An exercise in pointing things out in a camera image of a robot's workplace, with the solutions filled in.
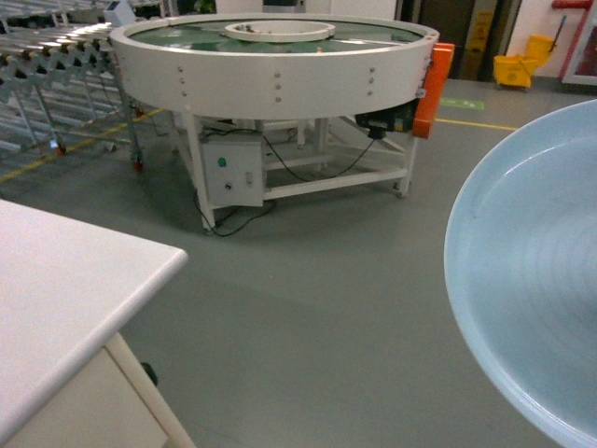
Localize light blue round plate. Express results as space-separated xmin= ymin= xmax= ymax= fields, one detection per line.
xmin=444 ymin=101 xmax=596 ymax=447

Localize white control box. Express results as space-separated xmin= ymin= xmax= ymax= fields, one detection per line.
xmin=202 ymin=133 xmax=266 ymax=206

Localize white round rotary conveyor table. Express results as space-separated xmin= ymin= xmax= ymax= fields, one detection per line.
xmin=110 ymin=13 xmax=439 ymax=231

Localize orange motor cover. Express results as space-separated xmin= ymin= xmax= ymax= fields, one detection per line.
xmin=411 ymin=43 xmax=455 ymax=139

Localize yellow mop bucket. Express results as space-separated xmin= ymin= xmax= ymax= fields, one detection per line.
xmin=493 ymin=35 xmax=555 ymax=89

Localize expandable roller conveyor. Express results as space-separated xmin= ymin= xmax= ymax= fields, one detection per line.
xmin=1 ymin=1 xmax=175 ymax=169

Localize yellow wet floor sign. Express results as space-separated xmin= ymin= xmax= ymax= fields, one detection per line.
xmin=462 ymin=9 xmax=493 ymax=80

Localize white table cabinet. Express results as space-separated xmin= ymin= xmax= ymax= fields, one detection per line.
xmin=1 ymin=201 xmax=192 ymax=447

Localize black power cable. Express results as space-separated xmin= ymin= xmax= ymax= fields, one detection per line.
xmin=193 ymin=120 xmax=379 ymax=238

